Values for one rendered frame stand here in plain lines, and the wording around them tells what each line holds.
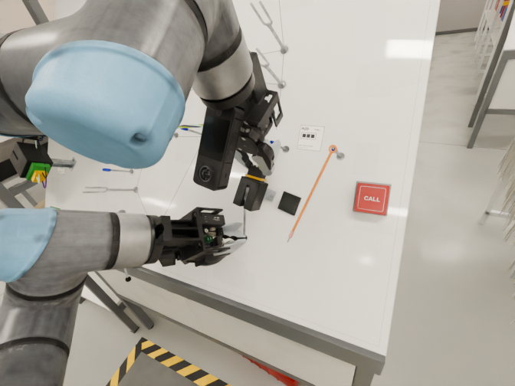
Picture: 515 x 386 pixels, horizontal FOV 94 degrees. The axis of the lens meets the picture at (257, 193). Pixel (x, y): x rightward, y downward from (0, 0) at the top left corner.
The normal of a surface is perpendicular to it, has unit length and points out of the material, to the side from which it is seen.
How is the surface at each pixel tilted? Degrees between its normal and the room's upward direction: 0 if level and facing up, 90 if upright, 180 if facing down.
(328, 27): 54
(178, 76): 94
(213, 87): 121
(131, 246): 77
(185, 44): 88
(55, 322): 65
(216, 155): 59
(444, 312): 0
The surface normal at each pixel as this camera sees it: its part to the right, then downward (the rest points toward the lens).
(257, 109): -0.25, -0.37
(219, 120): -0.46, 0.10
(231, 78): 0.53, 0.72
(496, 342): -0.16, -0.80
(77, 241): 0.73, -0.11
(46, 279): 0.44, 0.48
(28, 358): 0.53, -0.82
